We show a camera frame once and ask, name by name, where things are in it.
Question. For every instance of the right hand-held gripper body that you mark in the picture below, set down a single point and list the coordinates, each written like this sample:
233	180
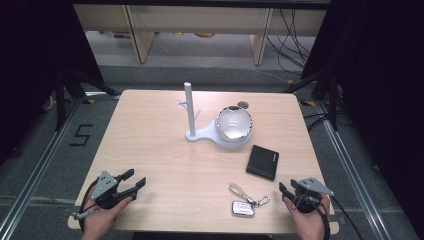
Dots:
313	188

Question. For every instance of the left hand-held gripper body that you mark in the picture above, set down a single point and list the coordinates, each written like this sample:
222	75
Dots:
104	186

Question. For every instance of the black wallet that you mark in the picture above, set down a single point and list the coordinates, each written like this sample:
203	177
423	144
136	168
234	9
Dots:
262	163

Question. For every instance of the silver car key with keyring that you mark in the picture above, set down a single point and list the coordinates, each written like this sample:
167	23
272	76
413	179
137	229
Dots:
242	208

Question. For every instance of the white bowl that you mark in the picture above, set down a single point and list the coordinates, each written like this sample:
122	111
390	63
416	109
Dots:
233	128

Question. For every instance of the white key stand with post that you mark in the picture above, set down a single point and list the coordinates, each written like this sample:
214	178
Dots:
190	110

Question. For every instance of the person's left hand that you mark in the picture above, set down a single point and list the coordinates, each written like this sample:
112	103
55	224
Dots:
98	221

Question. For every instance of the person's right hand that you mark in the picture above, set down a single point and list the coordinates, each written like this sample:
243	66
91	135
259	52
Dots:
310	225

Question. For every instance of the black metal stand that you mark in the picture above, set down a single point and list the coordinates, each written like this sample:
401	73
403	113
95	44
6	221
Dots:
60	100
332	100

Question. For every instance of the brown round disc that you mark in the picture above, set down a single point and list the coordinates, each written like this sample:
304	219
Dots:
244	104

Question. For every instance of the light wooden shelf unit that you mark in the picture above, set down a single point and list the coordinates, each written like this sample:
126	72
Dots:
143	36

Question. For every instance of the metal floor rail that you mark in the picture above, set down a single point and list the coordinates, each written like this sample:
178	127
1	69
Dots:
36	173
353	173

